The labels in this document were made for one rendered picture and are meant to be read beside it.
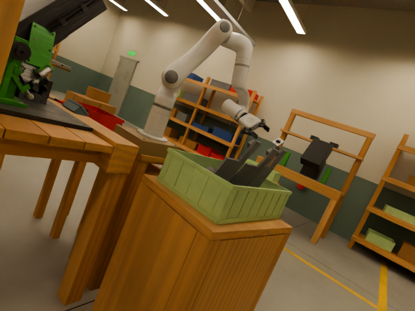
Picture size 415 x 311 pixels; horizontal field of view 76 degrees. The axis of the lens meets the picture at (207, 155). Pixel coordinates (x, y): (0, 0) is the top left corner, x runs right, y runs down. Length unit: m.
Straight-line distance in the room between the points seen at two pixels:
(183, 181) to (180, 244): 0.27
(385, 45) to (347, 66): 0.74
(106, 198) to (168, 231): 0.39
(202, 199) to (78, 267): 0.77
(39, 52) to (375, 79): 5.92
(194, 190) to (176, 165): 0.16
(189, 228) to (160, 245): 0.19
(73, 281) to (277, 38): 6.87
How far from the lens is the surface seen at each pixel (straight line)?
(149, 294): 1.28
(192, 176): 1.14
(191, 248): 1.06
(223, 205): 1.04
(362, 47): 6.82
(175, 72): 1.52
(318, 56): 6.93
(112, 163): 1.30
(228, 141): 6.46
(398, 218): 5.53
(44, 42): 1.74
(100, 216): 1.43
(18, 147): 1.20
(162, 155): 1.54
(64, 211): 2.08
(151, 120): 1.58
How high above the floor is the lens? 1.15
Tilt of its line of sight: 7 degrees down
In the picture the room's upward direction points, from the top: 22 degrees clockwise
